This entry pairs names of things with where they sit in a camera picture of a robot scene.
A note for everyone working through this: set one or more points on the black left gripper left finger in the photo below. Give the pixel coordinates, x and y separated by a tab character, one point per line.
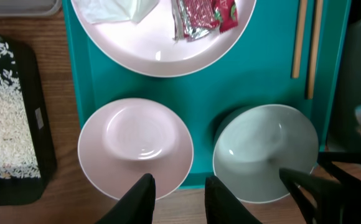
136	206

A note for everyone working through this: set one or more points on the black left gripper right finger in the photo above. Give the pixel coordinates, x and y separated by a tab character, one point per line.
222	207

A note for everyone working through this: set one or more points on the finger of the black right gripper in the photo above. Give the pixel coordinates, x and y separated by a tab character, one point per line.
319	200
327	159

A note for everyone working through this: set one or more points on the pink bowl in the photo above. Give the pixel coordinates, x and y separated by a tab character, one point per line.
125	139

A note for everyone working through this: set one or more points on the red snack wrapper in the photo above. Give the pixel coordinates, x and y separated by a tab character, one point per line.
195	19

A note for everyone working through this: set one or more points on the grey-white bowl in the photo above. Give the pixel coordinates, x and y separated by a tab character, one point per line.
253	143

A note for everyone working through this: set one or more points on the grey dish rack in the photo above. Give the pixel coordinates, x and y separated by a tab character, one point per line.
343	135

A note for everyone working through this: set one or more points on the teal plastic tray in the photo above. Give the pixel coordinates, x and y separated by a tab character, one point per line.
256	71

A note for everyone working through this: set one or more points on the left wooden chopstick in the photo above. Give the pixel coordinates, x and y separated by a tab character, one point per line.
302	11

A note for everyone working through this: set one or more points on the wooden chopstick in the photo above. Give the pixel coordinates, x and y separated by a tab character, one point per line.
302	11
314	49

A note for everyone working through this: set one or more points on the black tray with rice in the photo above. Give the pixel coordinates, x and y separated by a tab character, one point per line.
27	156

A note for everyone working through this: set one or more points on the right wooden chopstick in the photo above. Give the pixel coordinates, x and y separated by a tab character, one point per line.
314	49

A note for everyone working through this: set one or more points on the white round plate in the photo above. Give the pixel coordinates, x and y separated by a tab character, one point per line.
148	48

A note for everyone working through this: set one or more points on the clear plastic bin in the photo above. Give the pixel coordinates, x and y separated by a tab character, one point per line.
29	8

